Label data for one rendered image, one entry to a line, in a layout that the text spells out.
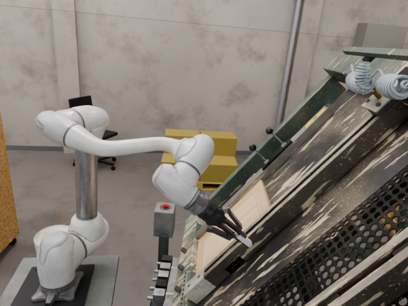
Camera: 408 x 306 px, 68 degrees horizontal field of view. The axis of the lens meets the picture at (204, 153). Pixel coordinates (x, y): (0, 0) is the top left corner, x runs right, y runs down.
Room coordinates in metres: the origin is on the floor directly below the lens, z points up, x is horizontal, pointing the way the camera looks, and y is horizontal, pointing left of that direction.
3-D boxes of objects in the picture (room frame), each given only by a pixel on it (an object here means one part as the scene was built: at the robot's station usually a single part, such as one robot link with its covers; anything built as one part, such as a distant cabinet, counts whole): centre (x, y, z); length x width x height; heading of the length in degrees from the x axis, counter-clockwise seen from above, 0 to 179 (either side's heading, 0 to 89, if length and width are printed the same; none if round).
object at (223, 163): (4.06, 0.06, 0.32); 1.13 x 0.78 x 0.65; 101
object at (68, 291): (1.10, 0.63, 0.80); 0.22 x 0.18 x 0.06; 7
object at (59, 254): (1.13, 0.63, 0.94); 0.18 x 0.16 x 0.22; 160
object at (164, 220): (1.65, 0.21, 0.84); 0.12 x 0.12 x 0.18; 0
